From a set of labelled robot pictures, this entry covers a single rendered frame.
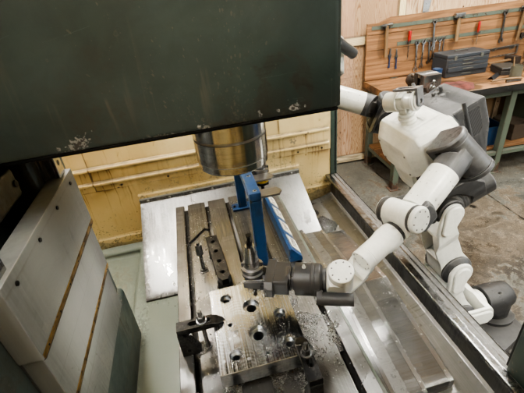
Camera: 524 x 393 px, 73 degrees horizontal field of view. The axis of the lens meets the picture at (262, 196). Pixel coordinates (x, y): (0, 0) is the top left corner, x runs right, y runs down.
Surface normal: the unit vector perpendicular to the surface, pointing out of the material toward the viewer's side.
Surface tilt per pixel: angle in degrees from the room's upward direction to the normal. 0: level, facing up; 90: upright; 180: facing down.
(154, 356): 0
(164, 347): 0
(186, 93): 90
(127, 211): 90
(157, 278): 24
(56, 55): 90
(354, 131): 90
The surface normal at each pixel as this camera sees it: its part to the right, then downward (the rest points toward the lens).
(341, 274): -0.16, -0.58
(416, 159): -0.49, 0.65
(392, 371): -0.07, -0.79
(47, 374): 0.22, 0.48
